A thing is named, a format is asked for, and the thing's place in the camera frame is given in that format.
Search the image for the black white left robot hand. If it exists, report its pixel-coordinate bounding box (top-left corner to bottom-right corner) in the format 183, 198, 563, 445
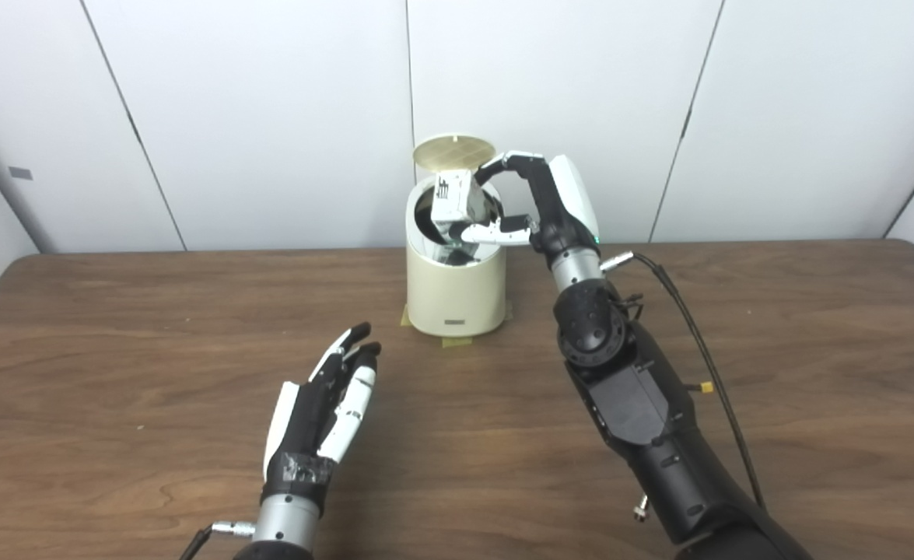
261, 322, 383, 514

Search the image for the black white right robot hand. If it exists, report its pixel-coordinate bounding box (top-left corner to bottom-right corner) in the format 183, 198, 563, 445
461, 151, 602, 269

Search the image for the white green milk carton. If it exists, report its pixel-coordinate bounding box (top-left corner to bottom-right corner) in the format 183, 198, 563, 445
430, 168, 496, 246

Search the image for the cream round bin lid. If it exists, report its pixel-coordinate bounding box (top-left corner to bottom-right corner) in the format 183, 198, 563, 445
412, 135, 497, 170

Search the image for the cream-colored round bin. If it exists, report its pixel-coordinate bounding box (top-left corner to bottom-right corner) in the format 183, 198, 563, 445
405, 135, 508, 338

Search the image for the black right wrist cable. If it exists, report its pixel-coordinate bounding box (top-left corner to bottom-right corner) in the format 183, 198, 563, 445
601, 250, 766, 510

